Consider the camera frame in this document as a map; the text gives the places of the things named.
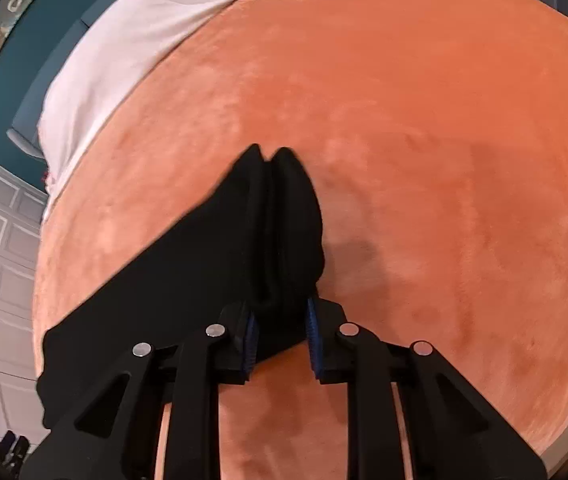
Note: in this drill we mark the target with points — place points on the black pants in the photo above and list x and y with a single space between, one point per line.
255 241

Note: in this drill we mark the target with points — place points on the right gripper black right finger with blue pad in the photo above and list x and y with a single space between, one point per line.
411 414

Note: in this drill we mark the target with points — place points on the white wardrobe with red decals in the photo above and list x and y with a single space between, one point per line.
21 209

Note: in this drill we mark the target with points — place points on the orange plush bed blanket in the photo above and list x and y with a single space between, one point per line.
435 133

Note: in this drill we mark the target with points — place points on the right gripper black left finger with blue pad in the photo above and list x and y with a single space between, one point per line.
155 412

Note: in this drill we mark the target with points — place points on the blue upholstered headboard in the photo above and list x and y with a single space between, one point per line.
24 127

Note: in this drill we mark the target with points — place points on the white pink pillow cover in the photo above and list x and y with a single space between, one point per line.
110 60

